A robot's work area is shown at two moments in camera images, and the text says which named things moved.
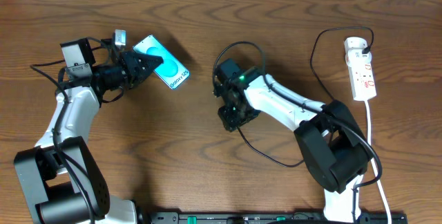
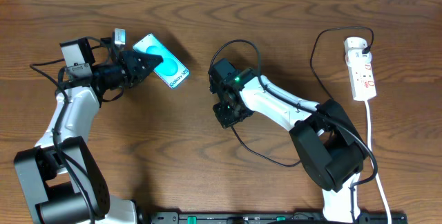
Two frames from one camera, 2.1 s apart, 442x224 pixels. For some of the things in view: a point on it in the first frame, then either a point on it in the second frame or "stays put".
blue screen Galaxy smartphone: x=172 y=72 stays put
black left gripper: x=130 y=69 stays put
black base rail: x=273 y=218 stays put
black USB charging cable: x=253 y=146 -> x=365 y=50
